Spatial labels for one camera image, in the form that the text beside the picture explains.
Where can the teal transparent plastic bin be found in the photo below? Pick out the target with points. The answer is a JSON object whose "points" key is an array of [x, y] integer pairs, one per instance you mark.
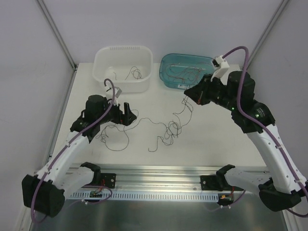
{"points": [[185, 69]]}

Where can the white plastic tub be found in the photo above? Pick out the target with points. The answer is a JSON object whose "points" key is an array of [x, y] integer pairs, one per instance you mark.
{"points": [[128, 67]]}

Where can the aluminium mounting rail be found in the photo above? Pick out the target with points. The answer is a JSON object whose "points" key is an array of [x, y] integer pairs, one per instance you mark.
{"points": [[157, 178]]}

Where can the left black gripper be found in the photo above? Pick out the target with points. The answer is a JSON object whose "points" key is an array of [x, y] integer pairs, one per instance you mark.
{"points": [[122, 113]]}

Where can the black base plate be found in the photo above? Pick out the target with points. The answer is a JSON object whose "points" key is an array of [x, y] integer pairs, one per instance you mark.
{"points": [[214, 183], [108, 180]]}

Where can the white slotted cable duct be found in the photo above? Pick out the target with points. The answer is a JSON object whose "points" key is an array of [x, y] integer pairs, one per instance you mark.
{"points": [[146, 196]]}

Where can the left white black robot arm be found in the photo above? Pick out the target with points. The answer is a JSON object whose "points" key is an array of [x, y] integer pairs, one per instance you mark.
{"points": [[47, 190]]}

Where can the left aluminium frame post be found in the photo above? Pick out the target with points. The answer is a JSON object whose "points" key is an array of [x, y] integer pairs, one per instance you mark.
{"points": [[50, 21]]}

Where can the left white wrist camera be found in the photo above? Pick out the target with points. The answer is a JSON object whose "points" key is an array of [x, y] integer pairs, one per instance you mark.
{"points": [[109, 94]]}

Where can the aluminium frame post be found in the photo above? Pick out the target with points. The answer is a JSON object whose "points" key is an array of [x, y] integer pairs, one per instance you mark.
{"points": [[268, 29], [50, 21]]}

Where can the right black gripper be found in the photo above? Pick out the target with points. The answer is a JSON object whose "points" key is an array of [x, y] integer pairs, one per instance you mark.
{"points": [[207, 89]]}

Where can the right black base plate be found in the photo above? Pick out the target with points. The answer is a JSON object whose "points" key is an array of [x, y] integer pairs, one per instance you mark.
{"points": [[214, 183]]}

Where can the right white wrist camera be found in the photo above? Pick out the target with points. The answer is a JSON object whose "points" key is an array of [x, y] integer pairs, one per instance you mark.
{"points": [[220, 66]]}

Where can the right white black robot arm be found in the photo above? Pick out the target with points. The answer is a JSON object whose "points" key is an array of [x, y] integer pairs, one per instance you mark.
{"points": [[285, 186]]}

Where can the right aluminium frame post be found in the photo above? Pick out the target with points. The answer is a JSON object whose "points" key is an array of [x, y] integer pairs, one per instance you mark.
{"points": [[268, 29]]}

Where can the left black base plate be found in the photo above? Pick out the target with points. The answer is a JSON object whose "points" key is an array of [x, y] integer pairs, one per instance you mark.
{"points": [[108, 180]]}

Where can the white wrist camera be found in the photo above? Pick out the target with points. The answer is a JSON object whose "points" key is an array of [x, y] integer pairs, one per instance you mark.
{"points": [[109, 94], [220, 66]]}

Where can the label sticker on bin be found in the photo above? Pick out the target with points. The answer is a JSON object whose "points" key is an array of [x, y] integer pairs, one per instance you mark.
{"points": [[184, 87]]}

